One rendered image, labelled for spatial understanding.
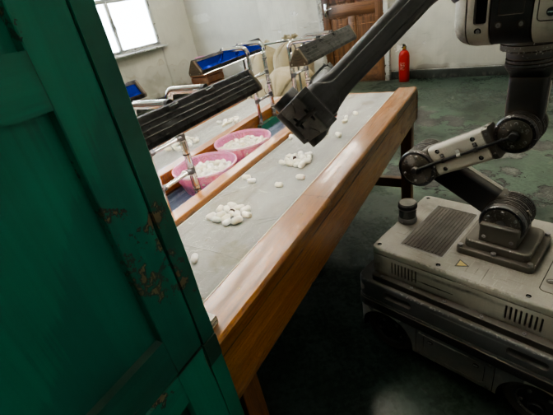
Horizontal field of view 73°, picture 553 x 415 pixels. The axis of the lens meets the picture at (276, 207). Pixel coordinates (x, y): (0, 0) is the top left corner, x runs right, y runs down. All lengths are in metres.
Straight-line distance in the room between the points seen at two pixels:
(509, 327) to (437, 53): 4.70
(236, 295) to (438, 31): 5.11
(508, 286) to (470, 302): 0.13
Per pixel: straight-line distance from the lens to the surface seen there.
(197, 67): 1.92
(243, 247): 1.00
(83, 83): 0.45
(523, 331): 1.31
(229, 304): 0.81
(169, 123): 0.99
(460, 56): 5.63
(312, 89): 0.64
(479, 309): 1.33
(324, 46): 1.80
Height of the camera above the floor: 1.30
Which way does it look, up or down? 29 degrees down
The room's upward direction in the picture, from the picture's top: 11 degrees counter-clockwise
